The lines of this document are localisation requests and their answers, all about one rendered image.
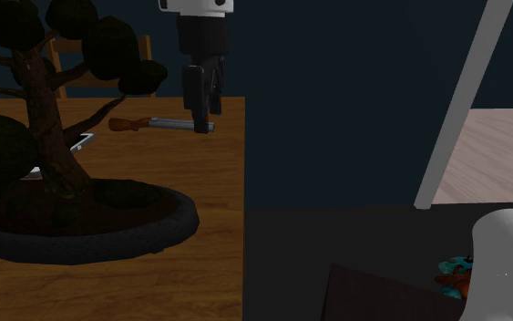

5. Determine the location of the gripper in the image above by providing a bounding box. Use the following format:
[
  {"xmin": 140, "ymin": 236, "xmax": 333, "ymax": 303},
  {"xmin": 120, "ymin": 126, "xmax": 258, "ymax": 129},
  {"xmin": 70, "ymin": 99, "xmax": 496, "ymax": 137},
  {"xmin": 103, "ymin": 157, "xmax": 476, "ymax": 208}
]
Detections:
[{"xmin": 176, "ymin": 15, "xmax": 231, "ymax": 135}]

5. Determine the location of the silver tablet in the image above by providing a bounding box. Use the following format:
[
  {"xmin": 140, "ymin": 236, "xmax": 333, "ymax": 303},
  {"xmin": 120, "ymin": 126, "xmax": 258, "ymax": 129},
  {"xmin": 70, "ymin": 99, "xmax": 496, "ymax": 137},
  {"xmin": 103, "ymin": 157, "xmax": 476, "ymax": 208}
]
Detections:
[{"xmin": 19, "ymin": 131, "xmax": 97, "ymax": 181}]

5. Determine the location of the wooden chair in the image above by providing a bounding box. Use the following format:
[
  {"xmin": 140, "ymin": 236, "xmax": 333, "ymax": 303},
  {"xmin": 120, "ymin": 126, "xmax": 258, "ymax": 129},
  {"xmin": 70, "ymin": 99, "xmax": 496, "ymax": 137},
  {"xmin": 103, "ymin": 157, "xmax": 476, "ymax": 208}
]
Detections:
[{"xmin": 44, "ymin": 34, "xmax": 158, "ymax": 100}]

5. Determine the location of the bonsai tree in dark pot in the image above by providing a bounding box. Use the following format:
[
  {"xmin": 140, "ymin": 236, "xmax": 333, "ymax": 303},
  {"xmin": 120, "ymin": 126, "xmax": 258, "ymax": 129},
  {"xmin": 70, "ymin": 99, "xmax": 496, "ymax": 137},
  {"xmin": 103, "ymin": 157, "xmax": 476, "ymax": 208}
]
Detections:
[{"xmin": 0, "ymin": 0, "xmax": 201, "ymax": 266}]

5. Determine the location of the wooden table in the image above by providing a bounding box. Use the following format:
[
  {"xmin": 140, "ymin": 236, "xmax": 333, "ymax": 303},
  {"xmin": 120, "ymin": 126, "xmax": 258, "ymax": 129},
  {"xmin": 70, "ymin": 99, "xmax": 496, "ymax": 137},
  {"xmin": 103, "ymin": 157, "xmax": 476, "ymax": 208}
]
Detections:
[{"xmin": 0, "ymin": 96, "xmax": 246, "ymax": 321}]

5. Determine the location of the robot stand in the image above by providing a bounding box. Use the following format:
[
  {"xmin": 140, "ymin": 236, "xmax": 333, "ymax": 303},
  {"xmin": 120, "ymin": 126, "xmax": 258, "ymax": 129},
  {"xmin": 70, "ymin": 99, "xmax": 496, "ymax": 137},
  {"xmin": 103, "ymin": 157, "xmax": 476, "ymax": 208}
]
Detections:
[{"xmin": 321, "ymin": 262, "xmax": 468, "ymax": 321}]

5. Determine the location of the teal and orange toy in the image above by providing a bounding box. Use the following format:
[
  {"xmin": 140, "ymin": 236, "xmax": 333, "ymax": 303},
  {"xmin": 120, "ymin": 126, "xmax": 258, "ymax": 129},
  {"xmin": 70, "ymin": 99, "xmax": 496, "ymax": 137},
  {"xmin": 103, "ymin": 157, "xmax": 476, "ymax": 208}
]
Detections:
[{"xmin": 434, "ymin": 254, "xmax": 476, "ymax": 301}]

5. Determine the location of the wooden-handled metal tool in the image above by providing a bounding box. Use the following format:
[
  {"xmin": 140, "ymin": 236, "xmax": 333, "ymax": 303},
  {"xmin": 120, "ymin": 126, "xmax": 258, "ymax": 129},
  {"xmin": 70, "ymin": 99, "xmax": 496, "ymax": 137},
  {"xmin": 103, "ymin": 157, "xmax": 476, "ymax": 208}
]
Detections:
[{"xmin": 107, "ymin": 116, "xmax": 216, "ymax": 134}]

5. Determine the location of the grey door frame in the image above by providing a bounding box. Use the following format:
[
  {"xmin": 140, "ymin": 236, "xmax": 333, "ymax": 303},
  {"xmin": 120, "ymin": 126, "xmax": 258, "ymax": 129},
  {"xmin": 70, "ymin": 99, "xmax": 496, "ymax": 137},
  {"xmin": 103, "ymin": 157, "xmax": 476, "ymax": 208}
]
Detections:
[{"xmin": 413, "ymin": 0, "xmax": 513, "ymax": 211}]

